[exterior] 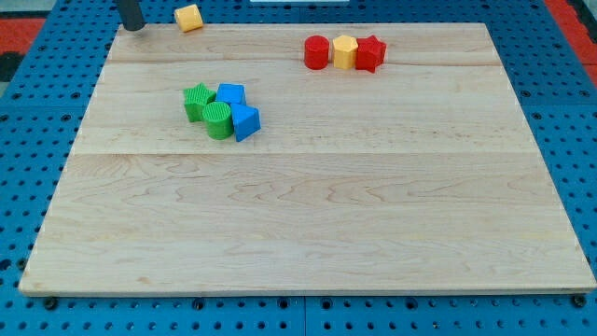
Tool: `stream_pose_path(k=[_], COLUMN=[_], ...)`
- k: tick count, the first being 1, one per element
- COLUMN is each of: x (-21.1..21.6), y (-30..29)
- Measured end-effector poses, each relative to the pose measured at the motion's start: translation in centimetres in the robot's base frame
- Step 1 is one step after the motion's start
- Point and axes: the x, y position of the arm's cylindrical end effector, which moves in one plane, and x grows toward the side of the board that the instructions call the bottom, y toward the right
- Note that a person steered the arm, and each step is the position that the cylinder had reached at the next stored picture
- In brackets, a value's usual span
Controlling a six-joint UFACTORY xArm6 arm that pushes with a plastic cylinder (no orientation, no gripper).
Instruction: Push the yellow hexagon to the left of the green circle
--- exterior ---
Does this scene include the red star block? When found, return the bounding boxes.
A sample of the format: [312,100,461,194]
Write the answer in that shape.
[354,35,387,73]

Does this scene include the green star block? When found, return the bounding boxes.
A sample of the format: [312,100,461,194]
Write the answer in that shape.
[183,83,216,122]

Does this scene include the red cylinder block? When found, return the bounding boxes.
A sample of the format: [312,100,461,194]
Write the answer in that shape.
[304,35,329,70]

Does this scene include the blue triangle block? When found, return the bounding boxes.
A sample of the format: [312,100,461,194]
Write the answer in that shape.
[230,104,261,142]

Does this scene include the yellow pentagon block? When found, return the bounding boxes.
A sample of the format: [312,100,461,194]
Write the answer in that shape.
[332,35,358,70]

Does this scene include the green cylinder block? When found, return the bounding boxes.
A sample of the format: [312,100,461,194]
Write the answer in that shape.
[202,102,233,140]

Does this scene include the yellow hexagon block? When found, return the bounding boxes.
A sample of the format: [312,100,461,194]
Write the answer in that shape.
[174,4,203,33]

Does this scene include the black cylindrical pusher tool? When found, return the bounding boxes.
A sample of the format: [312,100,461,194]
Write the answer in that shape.
[116,0,146,31]

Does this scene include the wooden board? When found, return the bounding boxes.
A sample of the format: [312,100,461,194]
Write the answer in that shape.
[20,23,596,297]

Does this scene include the blue cube block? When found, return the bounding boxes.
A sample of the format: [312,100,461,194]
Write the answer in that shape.
[215,83,246,105]

